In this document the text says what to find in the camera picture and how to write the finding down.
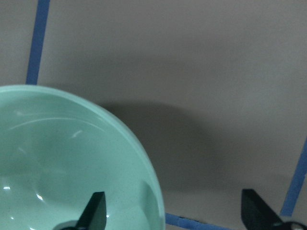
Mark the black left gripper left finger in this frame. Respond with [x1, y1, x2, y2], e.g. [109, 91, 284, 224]
[57, 192, 107, 230]

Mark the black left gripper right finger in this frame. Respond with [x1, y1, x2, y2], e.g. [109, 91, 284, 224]
[241, 189, 290, 230]

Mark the green bowl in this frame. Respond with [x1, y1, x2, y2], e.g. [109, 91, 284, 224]
[0, 85, 165, 230]

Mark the brown paper table mat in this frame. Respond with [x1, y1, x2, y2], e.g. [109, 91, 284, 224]
[0, 0, 307, 230]

